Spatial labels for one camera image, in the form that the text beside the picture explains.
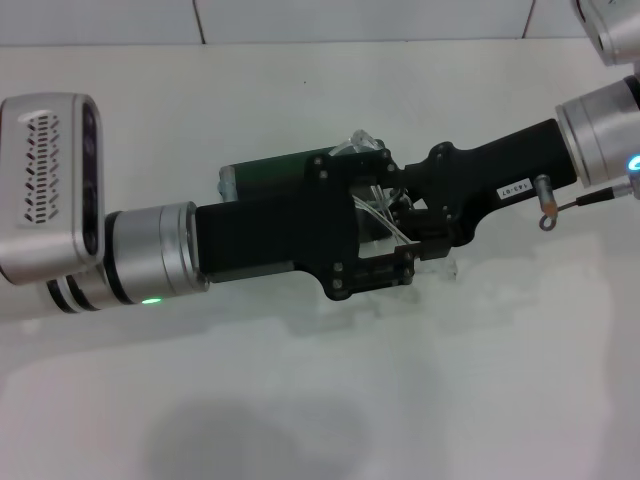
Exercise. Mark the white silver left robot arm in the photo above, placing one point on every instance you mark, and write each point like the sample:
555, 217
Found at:
150, 255

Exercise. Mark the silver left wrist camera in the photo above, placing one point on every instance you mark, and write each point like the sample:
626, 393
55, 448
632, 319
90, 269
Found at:
45, 165

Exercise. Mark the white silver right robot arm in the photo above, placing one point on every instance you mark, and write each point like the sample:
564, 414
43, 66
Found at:
600, 135

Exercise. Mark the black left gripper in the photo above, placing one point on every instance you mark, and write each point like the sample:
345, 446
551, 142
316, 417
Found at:
270, 240

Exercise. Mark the clear white glasses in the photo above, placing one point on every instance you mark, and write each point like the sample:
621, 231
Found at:
365, 140

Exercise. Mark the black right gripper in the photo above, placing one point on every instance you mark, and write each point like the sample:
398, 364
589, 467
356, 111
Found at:
500, 170

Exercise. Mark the green glasses case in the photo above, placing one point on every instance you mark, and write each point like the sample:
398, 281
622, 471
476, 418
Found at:
270, 172

